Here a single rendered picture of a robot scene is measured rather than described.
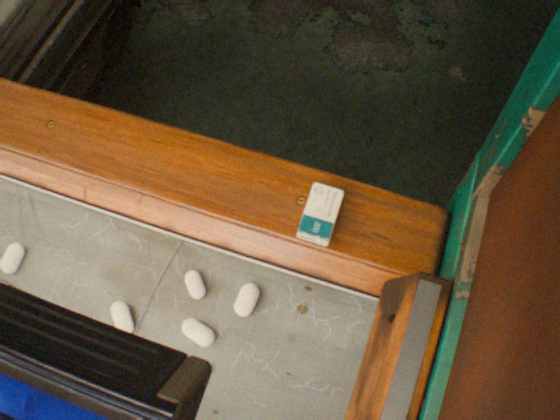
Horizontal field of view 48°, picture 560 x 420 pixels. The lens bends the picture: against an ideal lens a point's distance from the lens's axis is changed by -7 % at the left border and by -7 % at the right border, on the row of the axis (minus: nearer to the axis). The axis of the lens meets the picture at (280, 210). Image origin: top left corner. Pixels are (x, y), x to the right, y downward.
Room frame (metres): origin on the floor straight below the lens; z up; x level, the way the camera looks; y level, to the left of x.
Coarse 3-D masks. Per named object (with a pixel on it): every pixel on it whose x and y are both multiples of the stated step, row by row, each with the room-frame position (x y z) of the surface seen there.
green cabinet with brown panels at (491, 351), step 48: (528, 96) 0.30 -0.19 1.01; (528, 144) 0.27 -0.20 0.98; (480, 192) 0.28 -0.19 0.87; (528, 192) 0.22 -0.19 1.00; (480, 240) 0.23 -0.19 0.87; (528, 240) 0.17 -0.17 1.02; (480, 288) 0.17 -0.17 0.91; (528, 288) 0.13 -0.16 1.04; (480, 336) 0.12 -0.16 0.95; (528, 336) 0.09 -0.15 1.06; (432, 384) 0.09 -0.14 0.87; (480, 384) 0.08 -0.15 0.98; (528, 384) 0.06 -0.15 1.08
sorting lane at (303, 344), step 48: (0, 192) 0.30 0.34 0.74; (48, 192) 0.30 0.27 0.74; (0, 240) 0.24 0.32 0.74; (48, 240) 0.25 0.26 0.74; (96, 240) 0.25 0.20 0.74; (144, 240) 0.26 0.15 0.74; (192, 240) 0.26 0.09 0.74; (48, 288) 0.19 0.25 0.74; (96, 288) 0.19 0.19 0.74; (144, 288) 0.20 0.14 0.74; (240, 288) 0.21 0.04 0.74; (288, 288) 0.21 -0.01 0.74; (336, 288) 0.22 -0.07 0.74; (144, 336) 0.15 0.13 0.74; (240, 336) 0.16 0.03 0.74; (288, 336) 0.16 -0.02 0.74; (336, 336) 0.16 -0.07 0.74; (240, 384) 0.10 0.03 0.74; (288, 384) 0.11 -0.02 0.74; (336, 384) 0.11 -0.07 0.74
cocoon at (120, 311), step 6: (114, 306) 0.17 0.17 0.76; (120, 306) 0.17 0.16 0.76; (126, 306) 0.17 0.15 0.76; (114, 312) 0.16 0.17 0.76; (120, 312) 0.17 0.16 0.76; (126, 312) 0.17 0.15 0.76; (114, 318) 0.16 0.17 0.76; (120, 318) 0.16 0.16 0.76; (126, 318) 0.16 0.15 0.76; (120, 324) 0.15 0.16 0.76; (126, 324) 0.15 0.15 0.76; (132, 324) 0.15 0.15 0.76; (126, 330) 0.15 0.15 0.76; (132, 330) 0.15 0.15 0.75
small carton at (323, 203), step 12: (312, 192) 0.31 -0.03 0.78; (324, 192) 0.31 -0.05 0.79; (336, 192) 0.31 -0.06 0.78; (312, 204) 0.29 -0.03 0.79; (324, 204) 0.29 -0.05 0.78; (336, 204) 0.29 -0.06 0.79; (312, 216) 0.28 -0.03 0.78; (324, 216) 0.28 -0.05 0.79; (336, 216) 0.28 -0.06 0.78; (300, 228) 0.26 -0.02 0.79; (312, 228) 0.27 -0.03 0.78; (324, 228) 0.27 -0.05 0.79; (312, 240) 0.26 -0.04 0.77; (324, 240) 0.25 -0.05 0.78
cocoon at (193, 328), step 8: (192, 320) 0.16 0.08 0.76; (184, 328) 0.16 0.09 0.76; (192, 328) 0.16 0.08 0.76; (200, 328) 0.16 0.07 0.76; (208, 328) 0.16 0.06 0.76; (192, 336) 0.15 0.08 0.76; (200, 336) 0.15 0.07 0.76; (208, 336) 0.15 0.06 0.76; (200, 344) 0.14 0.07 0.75; (208, 344) 0.14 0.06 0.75
